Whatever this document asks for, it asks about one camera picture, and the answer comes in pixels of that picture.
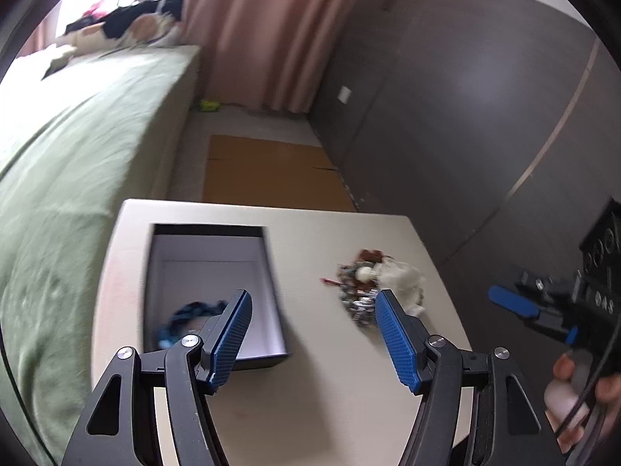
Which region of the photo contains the blue fabric scrunchie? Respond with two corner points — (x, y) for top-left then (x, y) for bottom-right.
(156, 300), (227, 349)

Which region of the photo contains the grey stone bead bracelet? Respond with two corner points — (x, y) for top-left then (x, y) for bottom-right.
(337, 261), (384, 326)

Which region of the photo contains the black jewelry box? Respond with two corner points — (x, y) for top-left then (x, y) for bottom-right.
(142, 224), (290, 370)

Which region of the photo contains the brown seed bead bracelet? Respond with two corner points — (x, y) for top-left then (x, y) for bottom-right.
(356, 247), (395, 268)

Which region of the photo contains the person right hand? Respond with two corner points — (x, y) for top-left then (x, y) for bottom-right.
(546, 353), (620, 453)

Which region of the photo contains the brown cardboard sheet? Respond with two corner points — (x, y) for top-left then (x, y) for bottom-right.
(202, 135), (356, 212)

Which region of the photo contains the dark wardrobe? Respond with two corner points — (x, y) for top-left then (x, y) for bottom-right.
(310, 0), (620, 352)

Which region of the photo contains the green toy on floor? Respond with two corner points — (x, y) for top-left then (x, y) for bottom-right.
(198, 100), (221, 113)

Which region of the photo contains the green bed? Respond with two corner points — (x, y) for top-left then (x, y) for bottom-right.
(1, 45), (199, 465)

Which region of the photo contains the pink curtain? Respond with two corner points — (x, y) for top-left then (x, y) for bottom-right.
(182, 0), (355, 114)

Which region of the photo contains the clothes pile on bed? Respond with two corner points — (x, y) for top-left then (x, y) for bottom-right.
(55, 0), (184, 56)

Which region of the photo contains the black cable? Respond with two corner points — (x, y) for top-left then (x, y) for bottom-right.
(552, 270), (621, 438)

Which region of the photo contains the white wall socket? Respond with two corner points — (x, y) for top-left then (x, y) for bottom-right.
(337, 85), (352, 105)

